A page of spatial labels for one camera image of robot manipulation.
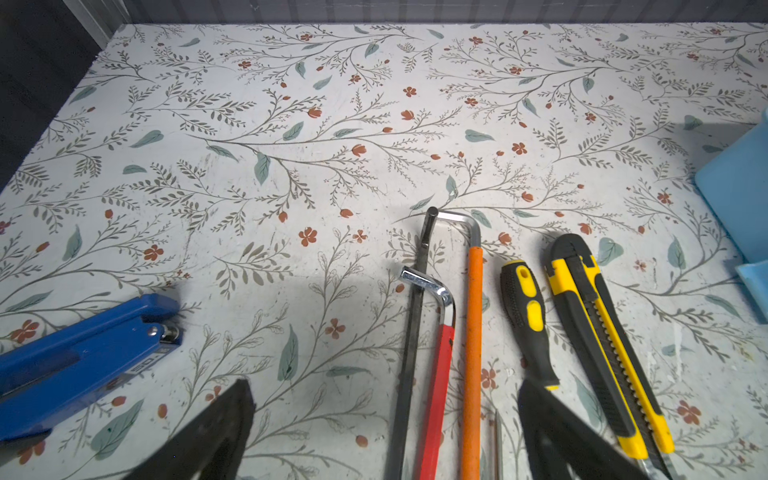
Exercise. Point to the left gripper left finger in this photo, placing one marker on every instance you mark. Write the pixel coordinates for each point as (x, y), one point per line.
(211, 446)

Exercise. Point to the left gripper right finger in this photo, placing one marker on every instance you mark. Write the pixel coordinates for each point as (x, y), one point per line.
(560, 445)

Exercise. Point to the yellow black screwdriver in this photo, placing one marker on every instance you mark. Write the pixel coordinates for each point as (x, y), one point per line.
(524, 305)

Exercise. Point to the light blue plastic tool box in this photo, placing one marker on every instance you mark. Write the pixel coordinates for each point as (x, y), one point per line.
(734, 184)

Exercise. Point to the red handled hex key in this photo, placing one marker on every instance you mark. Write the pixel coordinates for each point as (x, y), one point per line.
(432, 437)

